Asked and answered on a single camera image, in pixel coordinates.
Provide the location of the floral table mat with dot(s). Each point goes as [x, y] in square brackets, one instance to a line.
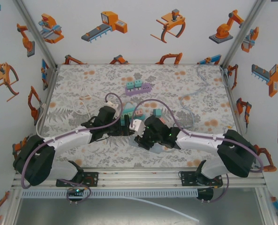
[152, 70]

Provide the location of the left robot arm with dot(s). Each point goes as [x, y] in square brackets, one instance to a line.
[68, 143]

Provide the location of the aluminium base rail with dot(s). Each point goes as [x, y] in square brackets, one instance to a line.
[138, 180]

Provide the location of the black connector box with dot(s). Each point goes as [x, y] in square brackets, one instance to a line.
[205, 194]

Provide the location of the aluminium side rail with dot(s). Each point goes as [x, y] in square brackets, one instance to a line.
[50, 89]

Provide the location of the grey metal panel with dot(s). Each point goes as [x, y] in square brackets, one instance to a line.
[106, 213]

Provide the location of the grey blue power strip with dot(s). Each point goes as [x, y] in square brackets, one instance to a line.
[158, 149]

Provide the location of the aluminium frame post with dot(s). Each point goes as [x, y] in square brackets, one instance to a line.
[36, 35]
[243, 35]

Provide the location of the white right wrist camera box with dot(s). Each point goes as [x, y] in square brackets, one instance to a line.
[137, 125]

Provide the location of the mauve pink plug adapter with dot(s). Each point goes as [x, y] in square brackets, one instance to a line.
[139, 113]

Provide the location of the teal triangular power strip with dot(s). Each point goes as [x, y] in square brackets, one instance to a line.
[129, 108]

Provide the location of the aluminium frame leg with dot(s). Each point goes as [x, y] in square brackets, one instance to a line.
[12, 208]
[267, 206]

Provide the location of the teal plug adapter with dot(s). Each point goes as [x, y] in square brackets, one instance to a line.
[130, 85]
[138, 84]
[157, 113]

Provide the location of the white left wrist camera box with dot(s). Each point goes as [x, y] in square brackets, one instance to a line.
[111, 104]

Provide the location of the white plastic tube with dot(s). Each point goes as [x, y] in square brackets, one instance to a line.
[164, 207]

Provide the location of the purple power strip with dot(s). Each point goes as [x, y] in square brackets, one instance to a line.
[141, 91]

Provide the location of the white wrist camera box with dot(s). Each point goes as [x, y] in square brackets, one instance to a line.
[111, 104]
[137, 125]

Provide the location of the circuit board with green light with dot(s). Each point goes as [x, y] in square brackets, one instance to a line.
[75, 192]

